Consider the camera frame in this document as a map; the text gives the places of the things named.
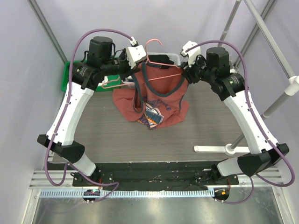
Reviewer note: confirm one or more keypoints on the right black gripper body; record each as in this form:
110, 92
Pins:
187, 74

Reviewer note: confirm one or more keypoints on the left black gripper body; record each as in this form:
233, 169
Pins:
124, 69

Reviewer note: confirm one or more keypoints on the green plastic tray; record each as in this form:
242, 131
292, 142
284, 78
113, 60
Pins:
109, 83

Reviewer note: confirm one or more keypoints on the pink wire hanger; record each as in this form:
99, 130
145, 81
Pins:
151, 63

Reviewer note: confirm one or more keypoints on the red tank top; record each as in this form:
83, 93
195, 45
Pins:
157, 98

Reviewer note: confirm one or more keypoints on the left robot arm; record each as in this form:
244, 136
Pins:
100, 61

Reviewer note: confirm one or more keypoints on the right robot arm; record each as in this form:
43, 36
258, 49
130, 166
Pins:
264, 149

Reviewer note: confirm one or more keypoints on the white plastic basket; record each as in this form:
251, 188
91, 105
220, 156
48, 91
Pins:
174, 57

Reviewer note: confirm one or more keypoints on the black folded garment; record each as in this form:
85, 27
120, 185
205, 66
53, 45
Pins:
160, 59

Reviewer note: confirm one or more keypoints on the grey clothes rack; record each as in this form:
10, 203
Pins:
268, 30

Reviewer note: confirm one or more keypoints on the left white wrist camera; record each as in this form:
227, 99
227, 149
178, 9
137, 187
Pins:
135, 54

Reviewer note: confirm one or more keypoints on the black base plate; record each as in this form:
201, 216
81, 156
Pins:
161, 176

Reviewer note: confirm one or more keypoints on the grey aluminium frame post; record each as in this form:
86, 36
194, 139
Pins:
45, 25

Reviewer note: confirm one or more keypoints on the white slotted cable duct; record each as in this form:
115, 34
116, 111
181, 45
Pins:
91, 193

